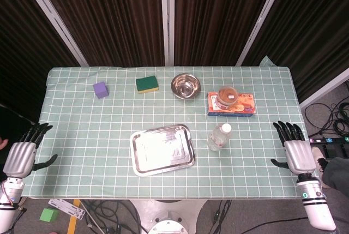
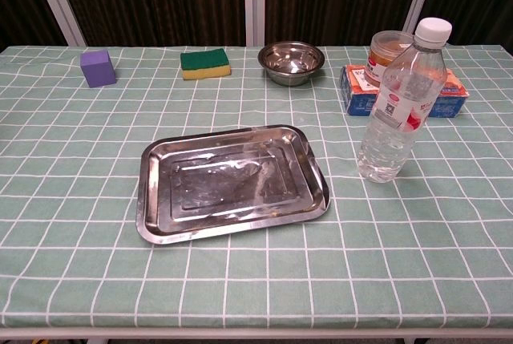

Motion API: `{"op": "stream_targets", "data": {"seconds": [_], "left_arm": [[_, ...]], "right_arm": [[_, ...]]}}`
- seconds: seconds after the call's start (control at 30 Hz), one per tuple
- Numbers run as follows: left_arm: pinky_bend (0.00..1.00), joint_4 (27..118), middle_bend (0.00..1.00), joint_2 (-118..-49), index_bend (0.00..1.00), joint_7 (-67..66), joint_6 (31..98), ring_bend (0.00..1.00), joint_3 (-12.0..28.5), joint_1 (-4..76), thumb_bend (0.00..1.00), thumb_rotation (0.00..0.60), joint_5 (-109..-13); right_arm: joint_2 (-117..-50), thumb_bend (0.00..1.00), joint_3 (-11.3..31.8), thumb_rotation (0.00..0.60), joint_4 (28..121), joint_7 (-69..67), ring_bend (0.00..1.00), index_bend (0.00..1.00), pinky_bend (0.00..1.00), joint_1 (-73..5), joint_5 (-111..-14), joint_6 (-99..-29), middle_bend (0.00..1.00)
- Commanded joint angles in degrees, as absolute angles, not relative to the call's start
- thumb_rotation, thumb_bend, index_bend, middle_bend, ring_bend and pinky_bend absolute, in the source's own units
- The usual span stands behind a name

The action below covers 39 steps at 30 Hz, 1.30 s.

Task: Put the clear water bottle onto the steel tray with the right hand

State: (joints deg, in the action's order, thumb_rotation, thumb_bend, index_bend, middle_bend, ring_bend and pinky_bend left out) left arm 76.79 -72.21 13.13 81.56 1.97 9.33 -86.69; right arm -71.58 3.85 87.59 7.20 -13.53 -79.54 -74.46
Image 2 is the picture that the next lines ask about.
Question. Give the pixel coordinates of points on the white round object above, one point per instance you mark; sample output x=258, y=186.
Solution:
x=384, y=147

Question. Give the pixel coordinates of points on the stainless steel tray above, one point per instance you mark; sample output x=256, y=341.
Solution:
x=232, y=183

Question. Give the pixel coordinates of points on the stainless steel bowl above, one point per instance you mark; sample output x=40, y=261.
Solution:
x=290, y=65

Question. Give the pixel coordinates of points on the green yellow sponge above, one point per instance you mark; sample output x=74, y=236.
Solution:
x=204, y=61

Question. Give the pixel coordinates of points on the orange blue cracker box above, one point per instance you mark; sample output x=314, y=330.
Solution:
x=356, y=95

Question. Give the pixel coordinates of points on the green checked tablecloth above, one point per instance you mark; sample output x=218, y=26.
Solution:
x=256, y=272

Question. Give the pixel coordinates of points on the clear jar orange contents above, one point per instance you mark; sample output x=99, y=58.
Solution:
x=380, y=55

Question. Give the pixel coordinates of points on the purple foam cube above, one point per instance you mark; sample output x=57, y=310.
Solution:
x=98, y=69

